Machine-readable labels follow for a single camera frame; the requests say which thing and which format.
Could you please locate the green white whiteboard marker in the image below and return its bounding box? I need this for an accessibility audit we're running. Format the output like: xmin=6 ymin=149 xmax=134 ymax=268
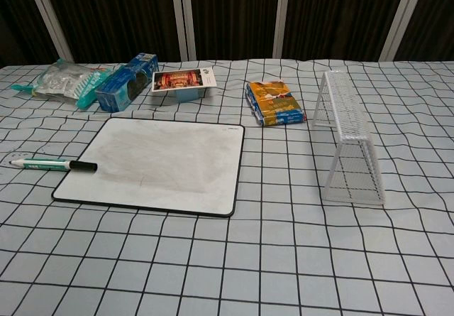
xmin=9 ymin=157 xmax=99 ymax=173

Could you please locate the white dry-erase board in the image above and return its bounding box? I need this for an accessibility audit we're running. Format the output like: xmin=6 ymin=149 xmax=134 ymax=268
xmin=51 ymin=117 xmax=246 ymax=219

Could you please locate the light blue card stand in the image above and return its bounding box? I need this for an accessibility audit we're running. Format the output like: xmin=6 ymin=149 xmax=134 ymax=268
xmin=176 ymin=87 xmax=209 ymax=104

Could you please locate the orange yellow snack packet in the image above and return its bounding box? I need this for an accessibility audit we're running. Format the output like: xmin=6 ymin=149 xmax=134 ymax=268
xmin=245 ymin=78 xmax=307 ymax=128

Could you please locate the red temple photo postcard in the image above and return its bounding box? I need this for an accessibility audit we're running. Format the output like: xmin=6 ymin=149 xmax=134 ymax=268
xmin=151 ymin=66 xmax=218 ymax=93

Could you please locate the pale blue grid tablecloth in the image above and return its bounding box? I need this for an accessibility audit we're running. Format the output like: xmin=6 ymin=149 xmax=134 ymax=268
xmin=0 ymin=58 xmax=454 ymax=316

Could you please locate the blue cookie box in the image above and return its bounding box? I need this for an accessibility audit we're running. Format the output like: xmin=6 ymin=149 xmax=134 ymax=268
xmin=94 ymin=53 xmax=160 ymax=113

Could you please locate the teal clear plastic snack bag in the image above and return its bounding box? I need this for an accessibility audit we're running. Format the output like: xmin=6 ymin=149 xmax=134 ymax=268
xmin=10 ymin=59 xmax=120 ymax=111

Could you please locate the white wire mesh rack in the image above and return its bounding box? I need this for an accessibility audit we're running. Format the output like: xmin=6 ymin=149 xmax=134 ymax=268
xmin=311 ymin=70 xmax=387 ymax=207

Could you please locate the white screen frame post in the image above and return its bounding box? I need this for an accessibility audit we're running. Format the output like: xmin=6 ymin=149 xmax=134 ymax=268
xmin=169 ymin=0 xmax=198 ymax=62
xmin=272 ymin=0 xmax=297 ymax=60
xmin=378 ymin=0 xmax=423 ymax=62
xmin=23 ymin=0 xmax=75 ymax=63

